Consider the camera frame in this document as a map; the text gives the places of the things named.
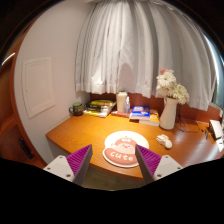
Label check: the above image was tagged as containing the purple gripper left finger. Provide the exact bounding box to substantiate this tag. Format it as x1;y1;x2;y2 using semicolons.
43;143;94;187

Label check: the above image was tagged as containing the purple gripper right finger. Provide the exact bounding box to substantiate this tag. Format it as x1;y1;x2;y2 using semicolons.
134;144;184;185

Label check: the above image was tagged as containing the white computer mouse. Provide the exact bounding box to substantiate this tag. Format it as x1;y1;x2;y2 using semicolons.
156;134;172;149

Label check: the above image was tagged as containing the yellow blue book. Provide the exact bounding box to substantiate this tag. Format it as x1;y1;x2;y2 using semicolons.
139;109;160;126

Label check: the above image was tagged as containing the white ceramic vase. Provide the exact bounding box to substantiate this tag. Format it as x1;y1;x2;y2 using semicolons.
160;98;178;130

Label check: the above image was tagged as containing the green mug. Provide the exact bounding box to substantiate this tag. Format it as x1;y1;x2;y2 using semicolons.
69;102;83;116

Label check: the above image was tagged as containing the stack of dark books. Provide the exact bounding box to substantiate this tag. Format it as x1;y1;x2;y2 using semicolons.
84;100;116;118

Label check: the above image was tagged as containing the small clear bottle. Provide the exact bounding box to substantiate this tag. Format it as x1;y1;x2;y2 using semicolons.
125;96;130;114

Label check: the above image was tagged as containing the white plastic jar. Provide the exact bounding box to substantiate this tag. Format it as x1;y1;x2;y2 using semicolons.
116;92;127;112

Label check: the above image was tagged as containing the white device at right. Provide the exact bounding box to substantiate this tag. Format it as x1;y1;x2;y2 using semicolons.
209;120;223;140

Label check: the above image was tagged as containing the white flower bouquet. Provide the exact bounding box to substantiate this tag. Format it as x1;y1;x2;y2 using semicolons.
156;69;190;104

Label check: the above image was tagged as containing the white curtain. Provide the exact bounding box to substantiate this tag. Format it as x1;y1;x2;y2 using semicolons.
75;0;216;110

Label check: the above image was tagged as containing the black cable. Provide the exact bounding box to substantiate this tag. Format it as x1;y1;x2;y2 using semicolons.
175;103;209;133

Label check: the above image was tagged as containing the white wall panel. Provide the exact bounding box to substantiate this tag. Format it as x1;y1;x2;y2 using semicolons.
22;57;55;118

